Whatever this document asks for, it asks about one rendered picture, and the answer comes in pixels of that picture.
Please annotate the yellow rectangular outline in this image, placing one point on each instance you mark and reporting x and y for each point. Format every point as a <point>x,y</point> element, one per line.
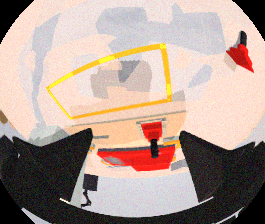
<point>114,56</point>

